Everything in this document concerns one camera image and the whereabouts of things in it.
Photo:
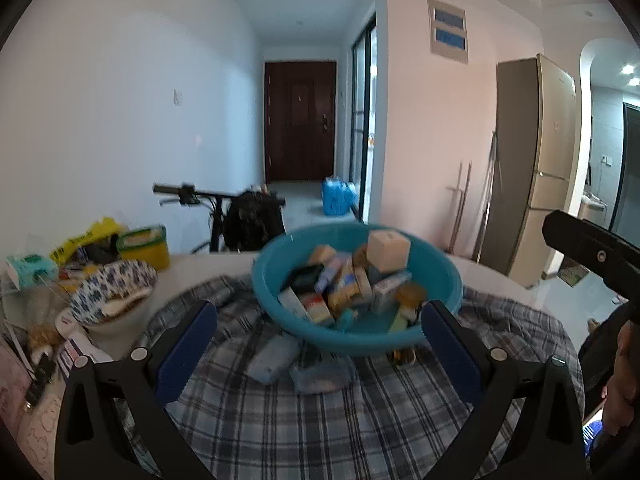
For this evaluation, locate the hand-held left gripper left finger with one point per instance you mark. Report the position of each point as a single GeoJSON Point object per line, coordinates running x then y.
{"type": "Point", "coordinates": [187, 355]}

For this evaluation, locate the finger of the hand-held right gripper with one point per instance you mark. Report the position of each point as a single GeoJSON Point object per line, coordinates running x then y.
{"type": "Point", "coordinates": [585, 245]}

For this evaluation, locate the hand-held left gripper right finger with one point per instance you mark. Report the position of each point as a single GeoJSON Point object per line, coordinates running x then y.
{"type": "Point", "coordinates": [450, 355]}

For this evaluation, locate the teal plastic basin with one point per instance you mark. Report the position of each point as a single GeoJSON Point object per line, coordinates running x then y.
{"type": "Point", "coordinates": [350, 337]}

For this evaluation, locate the white cardboard box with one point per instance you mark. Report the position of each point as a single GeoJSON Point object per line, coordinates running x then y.
{"type": "Point", "coordinates": [389, 251]}

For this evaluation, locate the person's right hand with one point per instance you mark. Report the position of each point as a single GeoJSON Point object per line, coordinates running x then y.
{"type": "Point", "coordinates": [625, 385]}

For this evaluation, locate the patterned floor mat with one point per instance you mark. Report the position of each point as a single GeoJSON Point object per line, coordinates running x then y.
{"type": "Point", "coordinates": [572, 272]}

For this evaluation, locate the orange sponge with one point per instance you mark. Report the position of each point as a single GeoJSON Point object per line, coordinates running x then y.
{"type": "Point", "coordinates": [412, 294]}

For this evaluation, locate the light blue wipes packet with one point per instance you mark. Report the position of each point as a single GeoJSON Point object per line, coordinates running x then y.
{"type": "Point", "coordinates": [272, 360]}
{"type": "Point", "coordinates": [320, 377]}

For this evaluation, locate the blue and white box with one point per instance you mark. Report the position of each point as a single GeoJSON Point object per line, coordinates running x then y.
{"type": "Point", "coordinates": [390, 290]}

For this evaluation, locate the beige refrigerator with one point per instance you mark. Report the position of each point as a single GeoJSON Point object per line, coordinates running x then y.
{"type": "Point", "coordinates": [530, 170]}

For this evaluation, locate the blue floral ceramic bowl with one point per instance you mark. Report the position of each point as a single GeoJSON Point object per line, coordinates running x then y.
{"type": "Point", "coordinates": [112, 285]}

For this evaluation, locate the yellow container with green lid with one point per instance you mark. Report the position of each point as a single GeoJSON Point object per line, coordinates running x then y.
{"type": "Point", "coordinates": [145, 247]}

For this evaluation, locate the wooden floor rack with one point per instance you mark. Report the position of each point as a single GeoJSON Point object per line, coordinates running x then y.
{"type": "Point", "coordinates": [462, 205]}

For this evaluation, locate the black small box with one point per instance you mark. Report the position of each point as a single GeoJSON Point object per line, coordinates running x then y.
{"type": "Point", "coordinates": [302, 277]}

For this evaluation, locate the clear snack bag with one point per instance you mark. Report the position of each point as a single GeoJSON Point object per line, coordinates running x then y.
{"type": "Point", "coordinates": [42, 342]}

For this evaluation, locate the blue plaid cloth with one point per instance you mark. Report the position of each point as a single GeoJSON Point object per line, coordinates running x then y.
{"type": "Point", "coordinates": [325, 430]}

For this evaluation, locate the black bicycle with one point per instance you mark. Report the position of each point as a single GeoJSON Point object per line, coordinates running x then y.
{"type": "Point", "coordinates": [250, 220]}

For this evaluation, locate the yellow plastic bag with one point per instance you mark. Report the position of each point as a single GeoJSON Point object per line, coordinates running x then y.
{"type": "Point", "coordinates": [87, 240]}

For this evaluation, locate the pink bear notebook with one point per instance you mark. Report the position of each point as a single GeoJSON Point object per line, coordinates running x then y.
{"type": "Point", "coordinates": [15, 400]}

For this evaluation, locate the teal tissue pack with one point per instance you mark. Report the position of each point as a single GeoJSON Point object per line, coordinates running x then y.
{"type": "Point", "coordinates": [30, 270]}

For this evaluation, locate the blue plastic bag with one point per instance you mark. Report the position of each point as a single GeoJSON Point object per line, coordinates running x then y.
{"type": "Point", "coordinates": [337, 196]}

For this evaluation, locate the black framed glass door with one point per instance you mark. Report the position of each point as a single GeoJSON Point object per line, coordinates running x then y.
{"type": "Point", "coordinates": [364, 120]}

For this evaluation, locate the dark brown entrance door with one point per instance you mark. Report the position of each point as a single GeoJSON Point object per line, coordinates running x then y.
{"type": "Point", "coordinates": [300, 120]}

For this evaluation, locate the wall electrical panel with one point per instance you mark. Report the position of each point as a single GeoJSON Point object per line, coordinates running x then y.
{"type": "Point", "coordinates": [448, 30]}

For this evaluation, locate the white light switch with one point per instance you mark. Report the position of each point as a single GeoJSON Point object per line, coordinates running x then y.
{"type": "Point", "coordinates": [177, 96]}

